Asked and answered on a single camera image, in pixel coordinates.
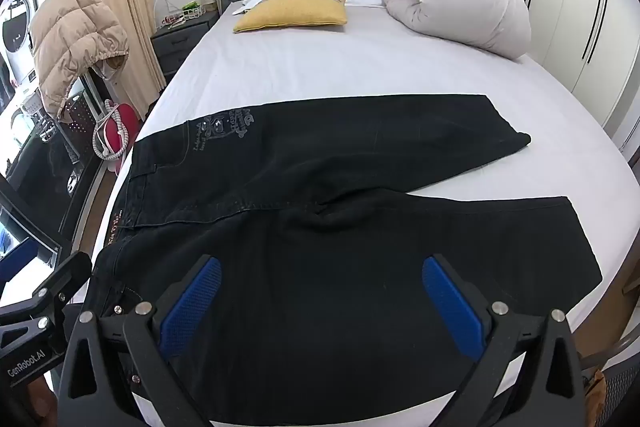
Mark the black perforated panel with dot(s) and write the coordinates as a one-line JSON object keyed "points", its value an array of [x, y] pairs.
{"points": [[80, 127]]}

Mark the black mesh chair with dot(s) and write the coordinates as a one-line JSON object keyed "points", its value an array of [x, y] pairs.
{"points": [[620, 387]]}

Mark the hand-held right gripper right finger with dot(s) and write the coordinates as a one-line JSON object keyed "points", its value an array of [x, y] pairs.
{"points": [[450, 302]]}

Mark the brown cloth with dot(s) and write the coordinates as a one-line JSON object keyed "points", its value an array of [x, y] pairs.
{"points": [[595, 389]]}

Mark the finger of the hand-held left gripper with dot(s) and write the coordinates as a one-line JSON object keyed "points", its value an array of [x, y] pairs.
{"points": [[60, 287]]}

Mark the beige puffer jacket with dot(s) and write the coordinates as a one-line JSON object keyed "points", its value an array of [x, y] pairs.
{"points": [[70, 42]]}

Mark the rolled white duvet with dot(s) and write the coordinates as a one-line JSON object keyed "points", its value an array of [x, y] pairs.
{"points": [[450, 2]]}

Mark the bed with white sheet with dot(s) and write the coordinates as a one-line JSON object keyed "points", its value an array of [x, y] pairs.
{"points": [[325, 67]]}

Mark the dark grey nightstand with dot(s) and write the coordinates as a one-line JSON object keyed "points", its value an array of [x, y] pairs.
{"points": [[177, 42]]}

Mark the yellow pillow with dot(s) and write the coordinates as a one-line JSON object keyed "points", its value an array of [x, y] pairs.
{"points": [[292, 12]]}

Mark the black pants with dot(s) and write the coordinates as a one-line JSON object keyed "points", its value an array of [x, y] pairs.
{"points": [[310, 217]]}

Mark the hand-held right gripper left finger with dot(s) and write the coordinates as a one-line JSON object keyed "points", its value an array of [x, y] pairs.
{"points": [[192, 302]]}

